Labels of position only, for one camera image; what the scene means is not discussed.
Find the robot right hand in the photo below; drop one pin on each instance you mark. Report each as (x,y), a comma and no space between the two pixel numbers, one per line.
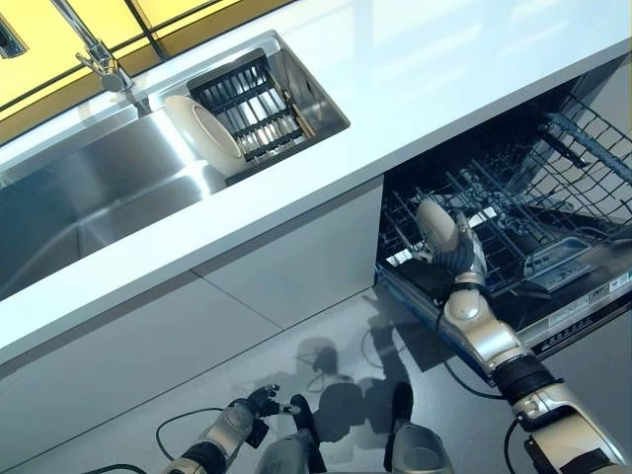
(466,257)

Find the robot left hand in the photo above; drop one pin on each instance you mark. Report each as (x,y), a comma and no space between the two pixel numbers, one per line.
(264,402)

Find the cream ceramic plate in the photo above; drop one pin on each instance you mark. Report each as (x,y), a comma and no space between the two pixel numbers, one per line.
(207,133)
(437,222)

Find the grey dishwasher detergent dispenser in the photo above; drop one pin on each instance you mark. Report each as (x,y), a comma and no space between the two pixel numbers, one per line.
(558,261)

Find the built-in dishwasher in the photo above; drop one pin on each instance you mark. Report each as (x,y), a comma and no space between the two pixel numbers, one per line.
(568,306)

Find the white cabinet door beside dishwasher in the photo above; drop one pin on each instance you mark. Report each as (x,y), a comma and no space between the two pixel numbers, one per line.
(296,257)

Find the wide white cabinet door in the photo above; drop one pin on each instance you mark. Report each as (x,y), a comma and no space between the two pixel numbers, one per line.
(123,355)

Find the robot right leg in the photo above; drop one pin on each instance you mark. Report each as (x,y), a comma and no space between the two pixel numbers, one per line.
(415,439)

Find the black sink dish rack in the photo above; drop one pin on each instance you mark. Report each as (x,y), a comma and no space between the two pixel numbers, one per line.
(257,113)

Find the stainless steel sink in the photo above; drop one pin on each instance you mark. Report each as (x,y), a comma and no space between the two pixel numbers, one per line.
(99,197)

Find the chrome gooseneck faucet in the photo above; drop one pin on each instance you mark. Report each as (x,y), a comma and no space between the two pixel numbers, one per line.
(99,54)

